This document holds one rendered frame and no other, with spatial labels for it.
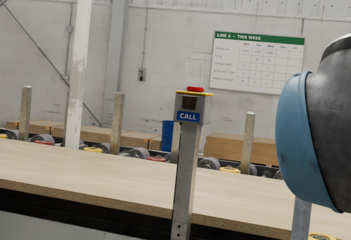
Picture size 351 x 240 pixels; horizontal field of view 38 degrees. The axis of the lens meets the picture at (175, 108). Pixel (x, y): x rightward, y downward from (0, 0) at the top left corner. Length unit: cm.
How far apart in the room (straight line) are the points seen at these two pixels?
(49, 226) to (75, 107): 88
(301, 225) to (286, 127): 70
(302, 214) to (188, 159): 27
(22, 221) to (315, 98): 129
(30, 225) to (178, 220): 58
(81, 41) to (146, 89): 617
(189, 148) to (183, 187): 9
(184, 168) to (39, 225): 59
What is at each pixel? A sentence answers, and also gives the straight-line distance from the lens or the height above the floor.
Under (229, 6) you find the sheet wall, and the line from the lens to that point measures 832.
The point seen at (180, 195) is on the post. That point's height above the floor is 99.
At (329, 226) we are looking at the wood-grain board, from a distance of 143.
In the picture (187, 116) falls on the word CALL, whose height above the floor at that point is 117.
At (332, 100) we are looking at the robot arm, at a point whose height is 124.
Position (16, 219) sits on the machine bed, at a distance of 163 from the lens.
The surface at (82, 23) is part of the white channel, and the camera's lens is 233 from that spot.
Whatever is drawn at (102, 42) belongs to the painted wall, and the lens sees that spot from 873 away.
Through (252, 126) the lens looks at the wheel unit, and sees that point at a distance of 220.
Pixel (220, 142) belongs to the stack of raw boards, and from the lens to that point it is 692.
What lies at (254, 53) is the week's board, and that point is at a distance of 817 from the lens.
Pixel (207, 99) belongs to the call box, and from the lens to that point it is 111.
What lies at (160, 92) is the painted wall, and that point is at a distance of 840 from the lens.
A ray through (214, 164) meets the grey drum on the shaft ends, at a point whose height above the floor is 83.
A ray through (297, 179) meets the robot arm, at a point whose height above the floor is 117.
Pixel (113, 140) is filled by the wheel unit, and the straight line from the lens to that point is 239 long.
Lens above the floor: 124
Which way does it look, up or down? 3 degrees down
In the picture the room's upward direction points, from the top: 6 degrees clockwise
